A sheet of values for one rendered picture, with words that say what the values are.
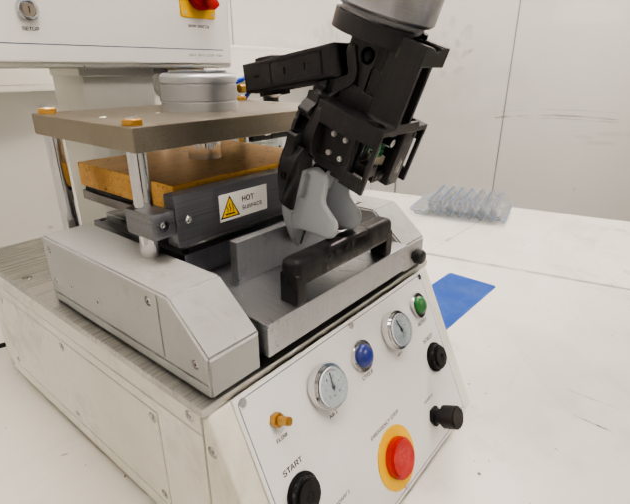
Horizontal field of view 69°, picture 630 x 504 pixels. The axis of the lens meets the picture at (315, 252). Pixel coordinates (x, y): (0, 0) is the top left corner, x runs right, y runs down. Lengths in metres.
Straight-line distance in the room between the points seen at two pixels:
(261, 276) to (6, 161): 0.70
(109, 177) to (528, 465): 0.53
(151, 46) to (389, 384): 0.49
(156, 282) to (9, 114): 0.72
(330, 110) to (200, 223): 0.15
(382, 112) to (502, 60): 2.52
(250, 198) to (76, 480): 0.35
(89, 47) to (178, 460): 0.44
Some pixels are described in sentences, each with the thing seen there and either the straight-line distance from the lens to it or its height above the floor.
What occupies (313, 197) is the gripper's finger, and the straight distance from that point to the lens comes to 0.40.
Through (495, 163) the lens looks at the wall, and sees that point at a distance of 2.91.
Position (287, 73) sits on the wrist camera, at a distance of 0.41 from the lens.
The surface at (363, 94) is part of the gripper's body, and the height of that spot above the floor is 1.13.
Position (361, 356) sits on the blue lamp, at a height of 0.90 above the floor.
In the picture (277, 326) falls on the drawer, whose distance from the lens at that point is 0.36.
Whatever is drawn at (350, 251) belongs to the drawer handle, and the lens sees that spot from 0.42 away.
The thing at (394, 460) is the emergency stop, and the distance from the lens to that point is 0.49.
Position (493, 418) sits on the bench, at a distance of 0.64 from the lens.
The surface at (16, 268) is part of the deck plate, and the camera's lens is 0.65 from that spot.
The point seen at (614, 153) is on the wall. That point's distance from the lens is 2.89.
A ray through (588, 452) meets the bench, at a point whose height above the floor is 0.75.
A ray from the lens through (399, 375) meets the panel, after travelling 0.51.
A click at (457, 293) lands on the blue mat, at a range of 0.92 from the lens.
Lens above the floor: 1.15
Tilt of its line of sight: 22 degrees down
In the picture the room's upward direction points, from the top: straight up
